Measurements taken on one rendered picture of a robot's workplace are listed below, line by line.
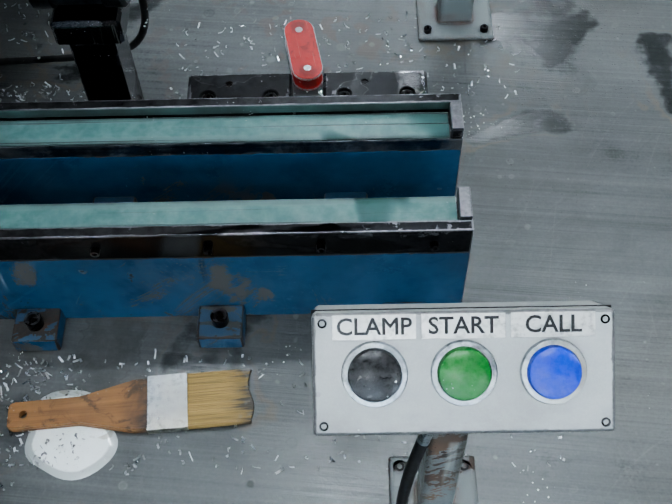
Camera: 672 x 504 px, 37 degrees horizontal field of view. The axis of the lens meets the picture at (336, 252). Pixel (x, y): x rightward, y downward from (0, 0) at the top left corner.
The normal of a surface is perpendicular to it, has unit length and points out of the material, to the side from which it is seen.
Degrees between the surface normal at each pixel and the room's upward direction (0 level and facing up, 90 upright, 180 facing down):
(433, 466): 90
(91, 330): 0
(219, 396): 2
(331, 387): 36
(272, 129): 0
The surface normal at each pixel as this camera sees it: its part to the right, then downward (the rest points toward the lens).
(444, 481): 0.00, 0.84
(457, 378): -0.04, 0.05
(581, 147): -0.02, -0.55
